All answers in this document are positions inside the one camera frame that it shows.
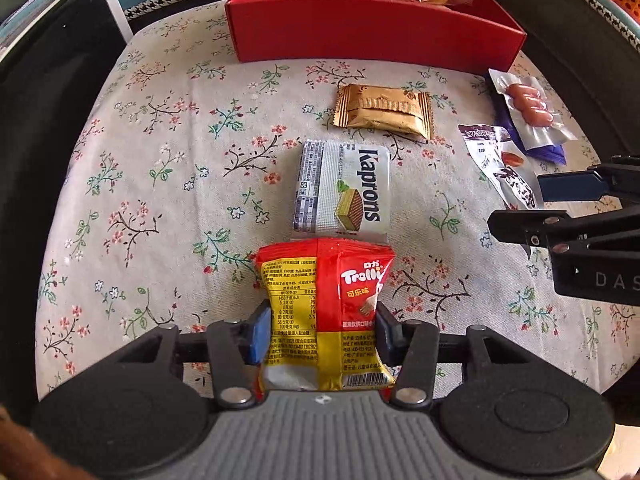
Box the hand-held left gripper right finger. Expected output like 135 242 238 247
374 301 536 407

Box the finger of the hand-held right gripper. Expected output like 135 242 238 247
536 156 640 203
487 208 640 261

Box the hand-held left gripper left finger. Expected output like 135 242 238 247
107 302 273 408

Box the small white brown packet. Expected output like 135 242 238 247
457 124 546 211

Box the red yellow gummy packet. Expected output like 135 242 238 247
252 238 397 393

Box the red cardboard box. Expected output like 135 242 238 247
224 0 527 72

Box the person's left forearm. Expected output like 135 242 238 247
0 405 68 480

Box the purple packet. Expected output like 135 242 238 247
492 87 568 166

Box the clear sausage packet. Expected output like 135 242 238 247
487 69 581 150

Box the grey wafer packet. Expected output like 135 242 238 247
292 140 392 242

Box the floral cloth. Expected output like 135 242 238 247
35 0 640 401

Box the gold foil packet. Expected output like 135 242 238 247
331 83 433 142

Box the black glass side table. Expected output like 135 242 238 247
0 0 133 91

